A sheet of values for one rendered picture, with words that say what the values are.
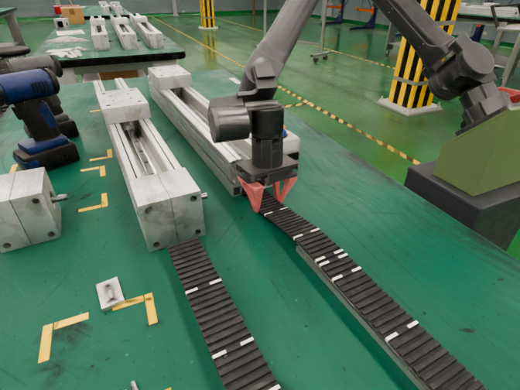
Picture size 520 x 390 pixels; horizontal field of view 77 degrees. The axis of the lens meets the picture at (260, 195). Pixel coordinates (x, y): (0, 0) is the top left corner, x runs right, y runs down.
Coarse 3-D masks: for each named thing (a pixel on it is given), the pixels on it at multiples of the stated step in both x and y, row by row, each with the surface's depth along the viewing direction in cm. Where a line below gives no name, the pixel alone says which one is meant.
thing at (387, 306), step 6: (384, 300) 42; (390, 300) 42; (372, 306) 41; (378, 306) 41; (384, 306) 41; (390, 306) 41; (396, 306) 41; (360, 312) 41; (366, 312) 40; (372, 312) 41; (378, 312) 40; (384, 312) 40; (390, 312) 41; (366, 318) 40; (372, 318) 40; (378, 318) 40
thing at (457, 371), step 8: (456, 368) 35; (464, 368) 35; (440, 376) 34; (448, 376) 34; (456, 376) 34; (464, 376) 34; (472, 376) 34; (432, 384) 33; (440, 384) 33; (448, 384) 33; (456, 384) 33; (464, 384) 33
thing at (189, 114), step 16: (160, 96) 110; (176, 96) 110; (192, 96) 102; (176, 112) 94; (192, 112) 88; (192, 128) 84; (208, 128) 78; (192, 144) 88; (208, 144) 74; (224, 144) 70; (240, 144) 76; (208, 160) 77; (224, 160) 66; (240, 160) 65; (224, 176) 69; (240, 192) 69
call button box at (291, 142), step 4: (288, 132) 82; (284, 136) 79; (288, 136) 80; (292, 136) 80; (296, 136) 80; (284, 140) 78; (288, 140) 78; (292, 140) 79; (296, 140) 79; (284, 144) 78; (288, 144) 79; (292, 144) 79; (296, 144) 80; (284, 148) 79; (288, 148) 79; (292, 148) 80; (296, 148) 80; (284, 152) 79; (288, 152) 80; (292, 152) 81; (296, 152) 82; (292, 156) 81; (296, 156) 82
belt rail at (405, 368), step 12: (300, 252) 53; (312, 264) 51; (324, 276) 48; (336, 288) 46; (348, 300) 45; (372, 336) 41; (384, 348) 40; (396, 360) 38; (408, 372) 37; (420, 384) 36
